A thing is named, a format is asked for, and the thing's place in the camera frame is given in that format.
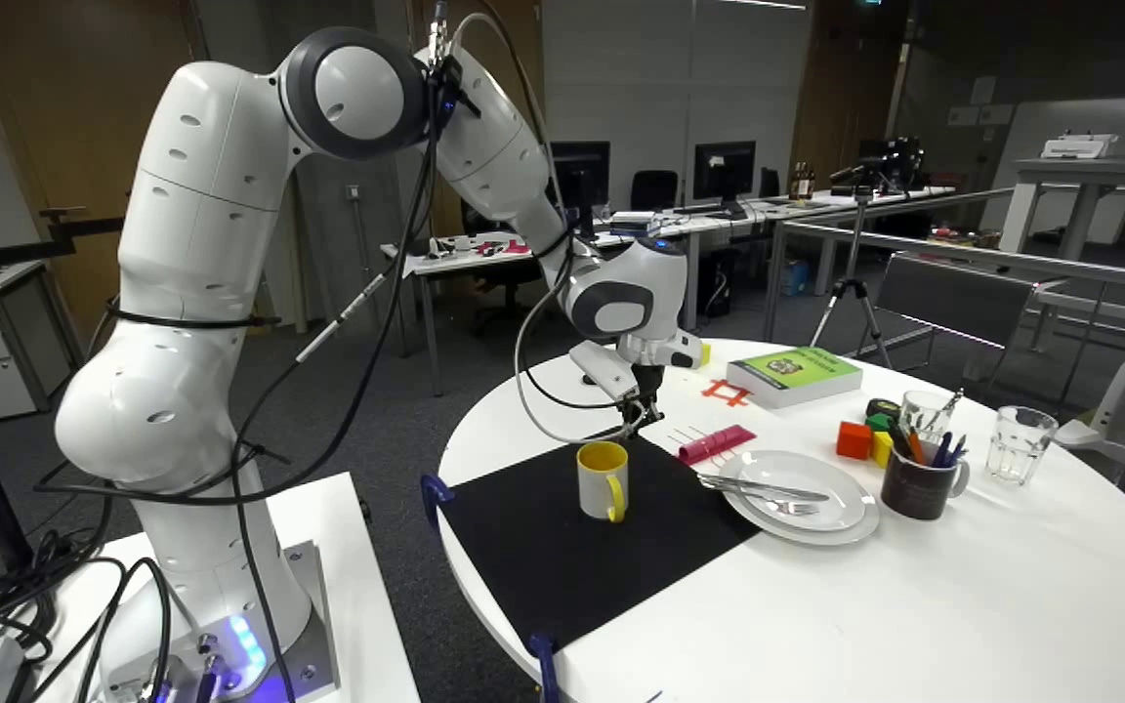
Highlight clear drinking glass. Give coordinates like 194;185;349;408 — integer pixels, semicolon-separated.
984;401;1061;494

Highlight dark mug with pens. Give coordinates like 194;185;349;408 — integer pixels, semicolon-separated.
880;388;974;525

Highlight pink comb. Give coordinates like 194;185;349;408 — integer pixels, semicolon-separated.
676;424;760;470

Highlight red cube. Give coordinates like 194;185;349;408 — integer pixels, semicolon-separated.
833;417;880;467

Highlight silver cutlery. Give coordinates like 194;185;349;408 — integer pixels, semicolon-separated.
695;470;837;513

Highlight black tripod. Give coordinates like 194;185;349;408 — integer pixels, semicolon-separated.
803;132;935;369

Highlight black office chair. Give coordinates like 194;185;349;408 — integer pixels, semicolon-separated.
630;170;685;217

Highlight black floor cables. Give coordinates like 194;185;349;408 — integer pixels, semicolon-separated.
0;519;189;703

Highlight green book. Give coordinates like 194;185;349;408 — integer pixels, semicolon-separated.
723;344;866;414

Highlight orange plastic frame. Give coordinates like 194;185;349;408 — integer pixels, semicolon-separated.
700;375;755;409

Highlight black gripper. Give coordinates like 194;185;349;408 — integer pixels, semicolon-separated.
613;358;672;442

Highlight blue table clamp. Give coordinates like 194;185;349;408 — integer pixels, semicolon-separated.
527;631;572;703
417;470;462;529

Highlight white plate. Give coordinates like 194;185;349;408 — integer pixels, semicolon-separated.
715;447;885;552

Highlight white mug yellow inside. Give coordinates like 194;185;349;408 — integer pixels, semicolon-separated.
572;439;637;529

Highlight black table mat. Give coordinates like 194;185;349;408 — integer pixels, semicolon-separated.
437;424;766;658

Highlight green black cube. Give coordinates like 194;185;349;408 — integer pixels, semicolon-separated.
862;396;906;439

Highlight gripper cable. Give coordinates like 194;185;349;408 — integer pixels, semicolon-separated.
512;252;633;450

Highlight grey chair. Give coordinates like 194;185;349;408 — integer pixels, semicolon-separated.
870;252;1043;385

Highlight black computer monitor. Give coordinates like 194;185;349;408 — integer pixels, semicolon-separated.
691;137;760;209
552;137;618;213

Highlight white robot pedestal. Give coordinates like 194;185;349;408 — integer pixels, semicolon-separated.
0;470;420;703

